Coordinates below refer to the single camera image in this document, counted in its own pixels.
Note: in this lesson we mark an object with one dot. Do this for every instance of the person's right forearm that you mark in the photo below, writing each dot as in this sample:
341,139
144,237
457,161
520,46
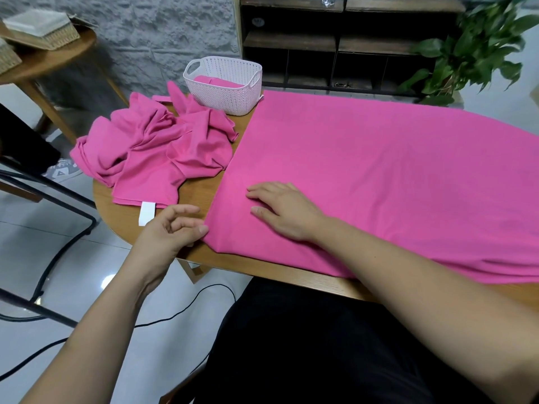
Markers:
429,290

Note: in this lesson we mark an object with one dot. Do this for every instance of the clear bottle with orange label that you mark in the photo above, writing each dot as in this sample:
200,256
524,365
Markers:
331,0

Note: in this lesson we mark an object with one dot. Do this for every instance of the white woven plastic basket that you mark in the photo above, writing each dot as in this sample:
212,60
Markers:
232,101

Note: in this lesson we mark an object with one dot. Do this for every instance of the pile of pink cloths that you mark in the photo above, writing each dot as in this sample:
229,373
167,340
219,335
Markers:
151,147

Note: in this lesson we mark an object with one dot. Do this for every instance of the person's right hand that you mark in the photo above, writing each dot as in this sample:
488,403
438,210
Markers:
286,210

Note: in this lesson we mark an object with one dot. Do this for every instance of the white shoe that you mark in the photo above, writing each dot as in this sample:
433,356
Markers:
63,168

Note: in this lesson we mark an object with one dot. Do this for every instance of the dark wooden shelf cabinet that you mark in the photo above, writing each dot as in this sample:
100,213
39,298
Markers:
337,46

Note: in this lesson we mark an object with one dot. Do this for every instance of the pink towel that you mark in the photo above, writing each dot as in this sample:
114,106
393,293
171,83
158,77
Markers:
219,81
387,172

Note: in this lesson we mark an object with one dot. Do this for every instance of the person's left forearm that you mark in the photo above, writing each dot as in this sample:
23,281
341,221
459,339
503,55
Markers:
88,345

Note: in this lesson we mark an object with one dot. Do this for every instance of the small round wooden side table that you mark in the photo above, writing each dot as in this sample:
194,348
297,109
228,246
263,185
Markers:
50,71

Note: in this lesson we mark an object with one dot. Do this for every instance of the person's left hand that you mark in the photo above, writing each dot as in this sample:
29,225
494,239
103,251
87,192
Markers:
164,239

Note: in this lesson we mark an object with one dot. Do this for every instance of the wooden table leg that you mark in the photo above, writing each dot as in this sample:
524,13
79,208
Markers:
194,269

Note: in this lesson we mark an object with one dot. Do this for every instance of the green potted plant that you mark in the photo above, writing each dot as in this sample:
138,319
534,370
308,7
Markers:
476,46

